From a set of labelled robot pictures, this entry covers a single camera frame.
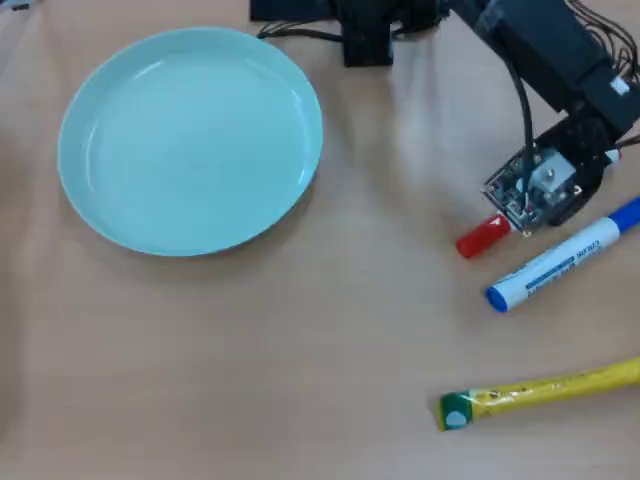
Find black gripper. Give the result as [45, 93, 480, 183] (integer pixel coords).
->
[534, 107, 627, 227]

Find yellow stick packet green end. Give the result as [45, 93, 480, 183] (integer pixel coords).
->
[438, 355, 640, 433]

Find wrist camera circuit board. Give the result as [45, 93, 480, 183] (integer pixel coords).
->
[482, 147, 585, 237]

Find red cap white marker pen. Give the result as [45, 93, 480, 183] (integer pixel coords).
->
[455, 148, 625, 260]

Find light teal round plate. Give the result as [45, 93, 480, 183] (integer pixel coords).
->
[57, 27, 325, 258]

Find blue cap white marker pen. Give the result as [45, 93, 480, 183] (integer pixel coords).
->
[484, 196, 640, 314]

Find black base cables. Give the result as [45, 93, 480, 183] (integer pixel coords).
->
[256, 22, 347, 45]

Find black camera cable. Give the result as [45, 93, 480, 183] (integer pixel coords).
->
[498, 47, 537, 216]

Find black arm wire bundle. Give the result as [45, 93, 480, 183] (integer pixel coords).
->
[569, 0, 640, 84]

